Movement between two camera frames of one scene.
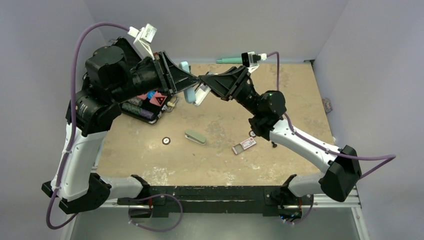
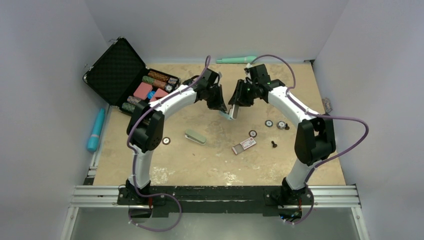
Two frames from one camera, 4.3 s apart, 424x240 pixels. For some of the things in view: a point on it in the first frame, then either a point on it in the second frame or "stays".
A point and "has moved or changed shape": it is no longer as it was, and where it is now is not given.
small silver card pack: (244, 145) stays
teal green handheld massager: (230, 60) stays
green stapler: (195, 136) stays
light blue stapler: (197, 96) has moved or changed shape
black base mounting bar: (267, 199) stays
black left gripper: (172, 78) to (219, 104)
